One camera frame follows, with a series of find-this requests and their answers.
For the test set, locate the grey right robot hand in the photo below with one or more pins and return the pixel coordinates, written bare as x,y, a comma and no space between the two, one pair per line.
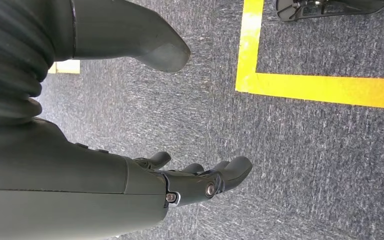
62,185

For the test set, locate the black flat foot plate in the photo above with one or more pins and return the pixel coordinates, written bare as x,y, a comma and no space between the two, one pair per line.
331,8

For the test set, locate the yellow floor tape square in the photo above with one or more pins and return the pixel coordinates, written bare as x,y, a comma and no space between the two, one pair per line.
311,87

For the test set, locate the pale yellow strip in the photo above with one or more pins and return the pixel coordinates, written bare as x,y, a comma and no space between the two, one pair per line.
66,66

